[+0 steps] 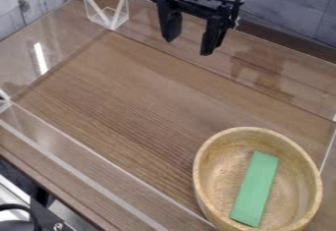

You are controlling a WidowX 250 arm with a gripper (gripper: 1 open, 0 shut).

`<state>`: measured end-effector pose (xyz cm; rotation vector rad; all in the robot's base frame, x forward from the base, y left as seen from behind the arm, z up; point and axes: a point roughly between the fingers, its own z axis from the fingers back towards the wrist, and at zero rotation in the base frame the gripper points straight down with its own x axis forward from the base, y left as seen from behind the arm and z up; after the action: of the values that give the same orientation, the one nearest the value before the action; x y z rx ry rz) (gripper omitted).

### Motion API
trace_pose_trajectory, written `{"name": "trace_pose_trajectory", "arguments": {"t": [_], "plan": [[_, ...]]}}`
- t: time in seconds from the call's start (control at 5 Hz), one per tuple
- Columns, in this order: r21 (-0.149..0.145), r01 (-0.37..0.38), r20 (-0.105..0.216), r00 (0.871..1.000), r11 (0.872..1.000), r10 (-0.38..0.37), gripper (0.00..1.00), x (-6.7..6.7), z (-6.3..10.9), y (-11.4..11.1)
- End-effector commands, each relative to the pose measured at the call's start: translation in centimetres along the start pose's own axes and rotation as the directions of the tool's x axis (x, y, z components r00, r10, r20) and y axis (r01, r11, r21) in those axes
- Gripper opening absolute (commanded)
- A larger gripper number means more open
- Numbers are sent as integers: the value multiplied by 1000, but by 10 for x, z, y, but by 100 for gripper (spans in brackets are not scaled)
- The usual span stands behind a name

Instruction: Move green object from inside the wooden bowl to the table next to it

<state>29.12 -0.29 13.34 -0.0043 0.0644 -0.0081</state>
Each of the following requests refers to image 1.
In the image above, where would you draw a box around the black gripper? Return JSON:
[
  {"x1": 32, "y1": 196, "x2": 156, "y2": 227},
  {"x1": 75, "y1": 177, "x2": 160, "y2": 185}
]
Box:
[{"x1": 156, "y1": 0, "x2": 244, "y2": 56}]

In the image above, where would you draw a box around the green rectangular block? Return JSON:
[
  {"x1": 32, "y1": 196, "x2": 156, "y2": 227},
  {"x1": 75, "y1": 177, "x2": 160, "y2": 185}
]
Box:
[{"x1": 229, "y1": 151, "x2": 280, "y2": 228}]

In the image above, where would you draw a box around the wooden bowl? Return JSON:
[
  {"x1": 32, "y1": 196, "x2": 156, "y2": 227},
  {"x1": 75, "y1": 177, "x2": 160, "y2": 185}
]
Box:
[{"x1": 193, "y1": 127, "x2": 323, "y2": 231}]

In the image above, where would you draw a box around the clear acrylic corner bracket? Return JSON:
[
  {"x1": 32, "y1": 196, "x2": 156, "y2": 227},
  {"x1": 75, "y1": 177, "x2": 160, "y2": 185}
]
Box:
[{"x1": 84, "y1": 0, "x2": 128, "y2": 30}]

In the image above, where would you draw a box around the clear acrylic enclosure wall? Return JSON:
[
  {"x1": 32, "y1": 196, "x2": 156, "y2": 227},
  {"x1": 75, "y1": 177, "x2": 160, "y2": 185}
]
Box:
[{"x1": 0, "y1": 0, "x2": 336, "y2": 231}]

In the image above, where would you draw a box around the black table clamp bracket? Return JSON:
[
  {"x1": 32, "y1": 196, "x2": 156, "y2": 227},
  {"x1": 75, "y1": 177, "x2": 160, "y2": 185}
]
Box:
[{"x1": 31, "y1": 199, "x2": 89, "y2": 231}]

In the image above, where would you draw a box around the black cable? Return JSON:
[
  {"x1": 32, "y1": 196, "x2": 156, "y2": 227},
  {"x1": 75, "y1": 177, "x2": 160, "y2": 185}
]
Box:
[{"x1": 0, "y1": 202, "x2": 44, "y2": 231}]

